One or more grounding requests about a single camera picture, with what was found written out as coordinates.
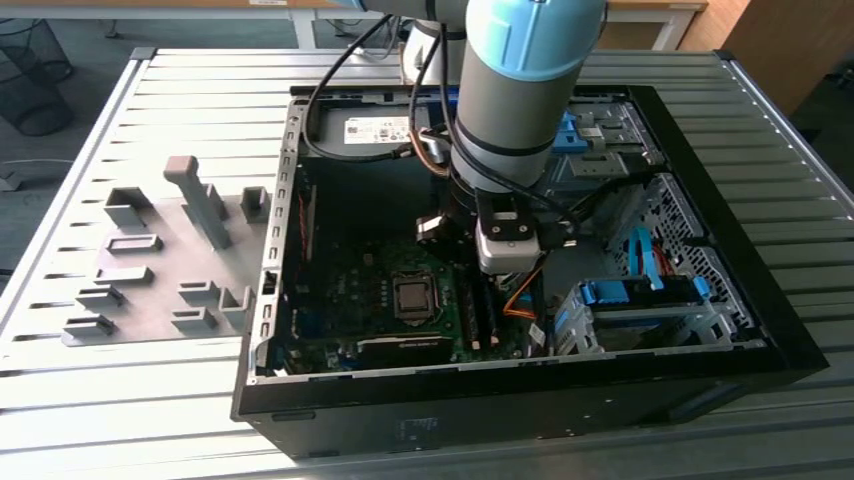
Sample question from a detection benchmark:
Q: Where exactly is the blue RAM stick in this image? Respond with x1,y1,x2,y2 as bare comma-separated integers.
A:
460,276,485,351

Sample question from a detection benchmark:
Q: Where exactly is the metal socket cover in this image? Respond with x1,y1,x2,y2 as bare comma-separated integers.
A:
390,270,442,329

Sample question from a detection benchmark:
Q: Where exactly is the silver CPU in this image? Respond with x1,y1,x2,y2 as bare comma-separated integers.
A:
397,282,434,315

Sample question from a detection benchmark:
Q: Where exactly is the grey power supply unit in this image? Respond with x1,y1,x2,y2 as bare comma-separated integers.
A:
310,105,456,236

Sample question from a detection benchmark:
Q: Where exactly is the green motherboard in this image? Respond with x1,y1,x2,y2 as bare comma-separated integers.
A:
283,232,536,374

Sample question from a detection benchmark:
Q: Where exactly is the grey metal drive cage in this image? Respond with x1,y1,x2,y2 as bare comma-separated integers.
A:
533,97,669,214

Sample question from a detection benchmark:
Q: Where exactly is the hard disk in blue carrier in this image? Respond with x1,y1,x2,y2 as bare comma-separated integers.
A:
577,276,712,307

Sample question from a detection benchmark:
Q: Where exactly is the black graphics card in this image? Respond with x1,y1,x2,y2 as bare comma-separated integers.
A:
355,333,457,369

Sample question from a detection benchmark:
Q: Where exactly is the black open PC case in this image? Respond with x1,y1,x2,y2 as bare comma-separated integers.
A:
230,83,833,461

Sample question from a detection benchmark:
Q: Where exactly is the perforated metal disk bay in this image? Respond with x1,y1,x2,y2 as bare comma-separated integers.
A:
550,172,764,357

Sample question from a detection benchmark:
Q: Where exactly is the grey parts rack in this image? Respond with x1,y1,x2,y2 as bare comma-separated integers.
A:
61,154,273,347

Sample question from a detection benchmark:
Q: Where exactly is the white framed wooden desk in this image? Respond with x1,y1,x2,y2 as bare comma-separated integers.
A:
286,0,710,51

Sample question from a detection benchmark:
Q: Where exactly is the brown wooden cabinet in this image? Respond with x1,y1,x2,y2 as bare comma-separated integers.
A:
724,0,854,117

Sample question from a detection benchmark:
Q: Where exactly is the black mesh waste basket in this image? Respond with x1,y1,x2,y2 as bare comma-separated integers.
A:
0,18,75,138

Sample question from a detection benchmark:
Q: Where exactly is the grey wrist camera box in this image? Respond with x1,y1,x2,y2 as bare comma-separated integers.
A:
474,197,544,276

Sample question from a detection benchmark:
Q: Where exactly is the orange wire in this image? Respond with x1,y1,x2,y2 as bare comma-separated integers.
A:
502,267,545,319

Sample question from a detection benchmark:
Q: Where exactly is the black camera cable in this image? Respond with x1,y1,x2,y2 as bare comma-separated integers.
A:
303,13,582,239

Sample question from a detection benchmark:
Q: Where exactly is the black cable bundle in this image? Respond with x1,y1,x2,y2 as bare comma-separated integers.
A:
572,172,653,224

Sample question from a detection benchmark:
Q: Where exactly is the blue flat data wire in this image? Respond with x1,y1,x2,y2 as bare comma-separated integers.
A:
628,225,668,291

